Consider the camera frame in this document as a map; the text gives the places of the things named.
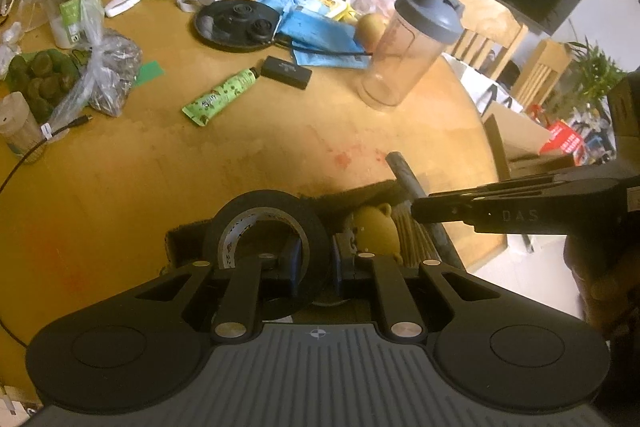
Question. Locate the black round pot lid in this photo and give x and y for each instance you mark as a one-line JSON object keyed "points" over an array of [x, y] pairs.
{"points": [[220, 24]]}

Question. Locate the clear jar with black lid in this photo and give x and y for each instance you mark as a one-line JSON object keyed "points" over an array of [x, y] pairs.
{"points": [[65, 7]]}

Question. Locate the crumpled white plastic bag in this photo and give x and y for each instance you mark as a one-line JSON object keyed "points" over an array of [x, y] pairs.
{"points": [[10, 44]]}

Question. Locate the green potted plant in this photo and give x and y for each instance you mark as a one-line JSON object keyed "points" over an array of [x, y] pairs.
{"points": [[597, 67]]}

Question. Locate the yellow snack packet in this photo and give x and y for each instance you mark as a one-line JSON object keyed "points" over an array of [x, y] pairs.
{"points": [[327, 2]]}

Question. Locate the white looped band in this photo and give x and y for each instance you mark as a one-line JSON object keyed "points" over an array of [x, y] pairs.
{"points": [[187, 2]]}

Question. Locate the tan cat plush toy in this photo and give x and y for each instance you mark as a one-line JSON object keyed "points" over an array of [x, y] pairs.
{"points": [[375, 232]]}

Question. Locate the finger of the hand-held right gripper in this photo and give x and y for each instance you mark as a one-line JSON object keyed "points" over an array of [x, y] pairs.
{"points": [[440, 209], [500, 187]]}

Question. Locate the clear shaker bottle grey lid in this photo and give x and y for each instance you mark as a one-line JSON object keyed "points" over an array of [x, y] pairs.
{"points": [[400, 57]]}

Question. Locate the black tape roll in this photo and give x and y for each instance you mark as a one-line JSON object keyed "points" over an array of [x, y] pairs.
{"points": [[270, 202]]}

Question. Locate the red printed box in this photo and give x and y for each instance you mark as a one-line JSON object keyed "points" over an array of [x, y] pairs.
{"points": [[565, 142]]}

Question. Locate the open brown carton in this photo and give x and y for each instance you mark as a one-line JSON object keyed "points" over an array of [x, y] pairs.
{"points": [[525, 142]]}

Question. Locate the small black rectangular box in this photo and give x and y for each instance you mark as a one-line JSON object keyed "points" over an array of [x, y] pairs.
{"points": [[286, 72]]}

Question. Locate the clear bag of dark seeds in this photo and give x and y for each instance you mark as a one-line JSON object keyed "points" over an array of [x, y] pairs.
{"points": [[112, 77]]}

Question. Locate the wooden chair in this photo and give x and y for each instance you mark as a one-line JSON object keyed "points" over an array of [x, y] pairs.
{"points": [[492, 27], [542, 72]]}

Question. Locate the green squeeze tube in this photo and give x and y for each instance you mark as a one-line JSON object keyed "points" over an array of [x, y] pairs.
{"points": [[220, 97]]}

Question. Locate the plain blue packet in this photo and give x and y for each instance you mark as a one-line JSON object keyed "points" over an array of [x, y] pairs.
{"points": [[320, 32]]}

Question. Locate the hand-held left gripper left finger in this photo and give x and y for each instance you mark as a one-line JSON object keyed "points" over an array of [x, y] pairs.
{"points": [[291, 264]]}

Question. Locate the pile of green round cakes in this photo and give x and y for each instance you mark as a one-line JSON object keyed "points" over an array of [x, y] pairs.
{"points": [[45, 77]]}

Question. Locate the yellow round fruit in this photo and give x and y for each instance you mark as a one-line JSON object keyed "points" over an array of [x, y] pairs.
{"points": [[371, 29]]}

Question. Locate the clear toothpick holder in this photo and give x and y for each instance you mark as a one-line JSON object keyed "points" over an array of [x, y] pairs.
{"points": [[20, 127]]}

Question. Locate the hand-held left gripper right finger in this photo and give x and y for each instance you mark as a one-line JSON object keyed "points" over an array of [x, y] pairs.
{"points": [[344, 257]]}

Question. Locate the green paper card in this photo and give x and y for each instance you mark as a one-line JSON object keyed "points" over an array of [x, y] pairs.
{"points": [[149, 73]]}

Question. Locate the person's right hand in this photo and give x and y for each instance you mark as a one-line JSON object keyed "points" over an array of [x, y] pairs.
{"points": [[610, 287]]}

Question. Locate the white paper bag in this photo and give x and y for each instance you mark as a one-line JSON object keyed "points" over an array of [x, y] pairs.
{"points": [[485, 87]]}

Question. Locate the white oval band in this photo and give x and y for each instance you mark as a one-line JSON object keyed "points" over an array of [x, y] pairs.
{"points": [[122, 4]]}

